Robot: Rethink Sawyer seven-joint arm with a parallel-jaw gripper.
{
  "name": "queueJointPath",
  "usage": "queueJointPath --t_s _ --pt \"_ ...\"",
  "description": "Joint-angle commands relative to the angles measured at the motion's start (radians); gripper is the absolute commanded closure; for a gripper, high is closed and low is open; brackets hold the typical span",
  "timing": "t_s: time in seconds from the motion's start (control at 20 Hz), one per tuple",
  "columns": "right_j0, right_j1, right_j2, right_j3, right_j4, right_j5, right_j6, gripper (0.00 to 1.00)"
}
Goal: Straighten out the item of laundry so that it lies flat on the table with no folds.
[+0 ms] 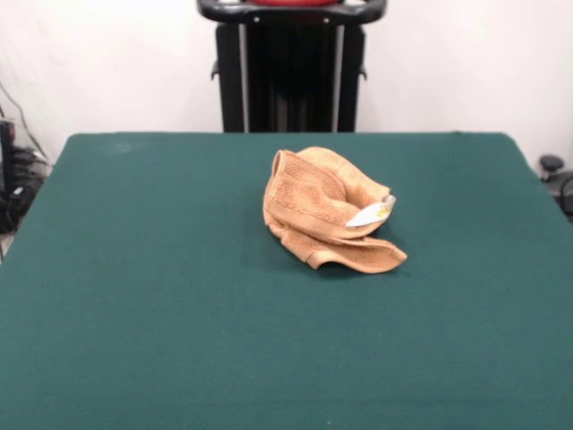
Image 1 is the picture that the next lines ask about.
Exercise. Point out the tan terry towel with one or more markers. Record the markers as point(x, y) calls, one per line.
point(304, 201)

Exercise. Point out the dark green table cloth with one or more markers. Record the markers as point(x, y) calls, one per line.
point(179, 313)

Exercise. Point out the black electronics box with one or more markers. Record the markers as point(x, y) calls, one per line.
point(6, 152)

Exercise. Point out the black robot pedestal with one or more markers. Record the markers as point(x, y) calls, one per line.
point(291, 67)

